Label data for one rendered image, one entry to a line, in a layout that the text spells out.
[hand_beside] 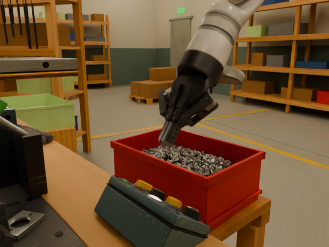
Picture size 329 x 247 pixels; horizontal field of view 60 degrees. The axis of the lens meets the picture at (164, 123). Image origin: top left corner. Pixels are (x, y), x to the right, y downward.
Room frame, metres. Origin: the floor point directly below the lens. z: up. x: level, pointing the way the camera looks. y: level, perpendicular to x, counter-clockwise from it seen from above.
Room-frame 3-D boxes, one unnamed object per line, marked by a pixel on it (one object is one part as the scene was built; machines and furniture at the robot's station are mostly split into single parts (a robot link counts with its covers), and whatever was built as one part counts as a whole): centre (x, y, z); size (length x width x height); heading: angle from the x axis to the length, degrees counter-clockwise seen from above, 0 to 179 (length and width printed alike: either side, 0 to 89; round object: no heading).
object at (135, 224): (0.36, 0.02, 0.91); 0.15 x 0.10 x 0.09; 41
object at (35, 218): (0.36, 0.20, 0.90); 0.06 x 0.04 x 0.01; 165
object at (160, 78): (6.87, 0.13, 0.37); 1.20 x 0.80 x 0.74; 130
